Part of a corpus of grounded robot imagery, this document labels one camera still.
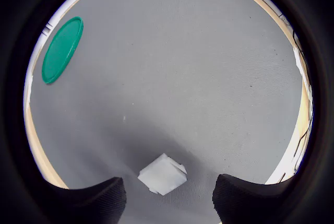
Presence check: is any small white plastic terminal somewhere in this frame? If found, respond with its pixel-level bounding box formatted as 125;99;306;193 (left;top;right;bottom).
137;152;188;196

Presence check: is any round green lid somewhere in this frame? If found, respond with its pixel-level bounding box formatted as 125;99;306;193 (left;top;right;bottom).
41;16;85;85

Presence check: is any dark grey mat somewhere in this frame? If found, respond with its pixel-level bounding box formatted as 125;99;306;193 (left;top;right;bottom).
26;0;305;224

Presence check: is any white tape piece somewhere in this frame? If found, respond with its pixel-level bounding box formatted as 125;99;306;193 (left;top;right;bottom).
292;45;305;78

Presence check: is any white partition board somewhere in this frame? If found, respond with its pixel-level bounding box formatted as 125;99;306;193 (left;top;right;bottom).
48;0;118;30
25;29;51;84

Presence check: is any long black cable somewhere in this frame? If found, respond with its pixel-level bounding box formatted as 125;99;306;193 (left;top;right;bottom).
291;30;314;175

